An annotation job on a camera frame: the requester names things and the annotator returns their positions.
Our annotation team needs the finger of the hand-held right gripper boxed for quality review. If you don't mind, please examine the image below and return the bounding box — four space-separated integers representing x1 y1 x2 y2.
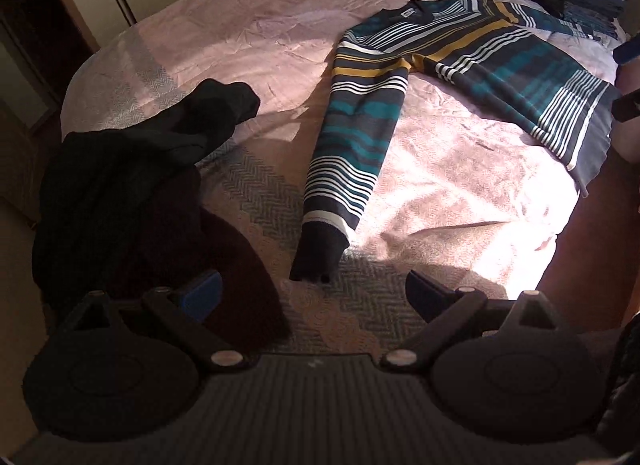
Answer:
612 94 640 122
612 37 640 66

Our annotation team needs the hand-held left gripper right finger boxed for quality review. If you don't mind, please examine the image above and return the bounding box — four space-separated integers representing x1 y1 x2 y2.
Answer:
380 270 568 372

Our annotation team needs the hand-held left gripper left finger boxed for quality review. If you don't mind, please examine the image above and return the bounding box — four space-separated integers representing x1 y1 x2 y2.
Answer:
65 269 248 372

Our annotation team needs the striped knit sweater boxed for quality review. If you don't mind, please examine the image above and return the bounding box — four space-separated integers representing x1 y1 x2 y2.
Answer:
290 0 624 282

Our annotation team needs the red-brown knit sweater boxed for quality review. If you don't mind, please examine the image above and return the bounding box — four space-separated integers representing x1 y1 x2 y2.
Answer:
115 165 293 346

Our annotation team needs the black garment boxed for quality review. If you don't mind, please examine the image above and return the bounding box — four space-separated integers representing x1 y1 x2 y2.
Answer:
32 80 262 298

